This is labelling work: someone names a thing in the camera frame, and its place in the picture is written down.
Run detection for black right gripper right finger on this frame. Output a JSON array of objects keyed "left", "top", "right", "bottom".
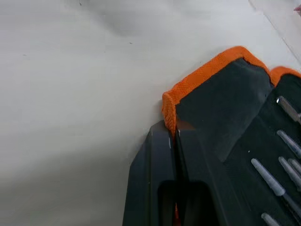
[{"left": 174, "top": 128, "right": 238, "bottom": 226}]

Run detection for black tool roll orange trim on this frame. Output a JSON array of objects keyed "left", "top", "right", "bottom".
[{"left": 161, "top": 46, "right": 301, "bottom": 226}]

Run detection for silver flat-tip tweezers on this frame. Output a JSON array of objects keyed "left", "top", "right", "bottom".
[{"left": 276, "top": 96, "right": 301, "bottom": 124}]

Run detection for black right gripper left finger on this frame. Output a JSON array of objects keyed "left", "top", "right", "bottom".
[{"left": 122, "top": 120, "right": 177, "bottom": 226}]

